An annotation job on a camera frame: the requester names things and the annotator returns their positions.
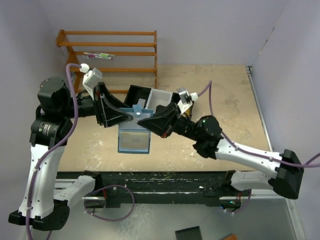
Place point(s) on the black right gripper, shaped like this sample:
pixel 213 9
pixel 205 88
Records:
pixel 171 121

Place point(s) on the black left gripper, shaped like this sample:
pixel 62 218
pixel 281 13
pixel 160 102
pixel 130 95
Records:
pixel 99 104

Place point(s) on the silver VIP credit card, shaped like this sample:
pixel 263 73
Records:
pixel 141 102

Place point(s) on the blue leather card holder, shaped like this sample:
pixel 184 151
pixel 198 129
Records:
pixel 133 138

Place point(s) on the gold credit card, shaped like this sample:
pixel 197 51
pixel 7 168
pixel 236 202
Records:
pixel 188 112

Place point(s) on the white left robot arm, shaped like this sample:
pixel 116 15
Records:
pixel 55 119

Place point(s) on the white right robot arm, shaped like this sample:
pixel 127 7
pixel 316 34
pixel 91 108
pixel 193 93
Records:
pixel 279 172

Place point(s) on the black VIP credit card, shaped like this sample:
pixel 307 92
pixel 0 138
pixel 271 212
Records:
pixel 160 109

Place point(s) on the black card holder on floor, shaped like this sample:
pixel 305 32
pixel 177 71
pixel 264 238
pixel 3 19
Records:
pixel 192 233

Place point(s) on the orange card holder on floor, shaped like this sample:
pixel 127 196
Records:
pixel 230 237

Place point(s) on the three-compartment sorting tray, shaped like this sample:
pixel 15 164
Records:
pixel 153 97

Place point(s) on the coloured markers on rack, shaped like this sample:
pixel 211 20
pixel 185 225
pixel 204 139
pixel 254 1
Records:
pixel 98 55

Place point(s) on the orange wooden rack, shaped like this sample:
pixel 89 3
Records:
pixel 72 55

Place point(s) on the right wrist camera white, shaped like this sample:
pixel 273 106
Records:
pixel 186 99

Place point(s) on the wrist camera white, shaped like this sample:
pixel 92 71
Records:
pixel 91 78
pixel 186 99

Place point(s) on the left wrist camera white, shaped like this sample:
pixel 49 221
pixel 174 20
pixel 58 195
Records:
pixel 91 78

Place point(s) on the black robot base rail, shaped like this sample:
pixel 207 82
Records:
pixel 210 188

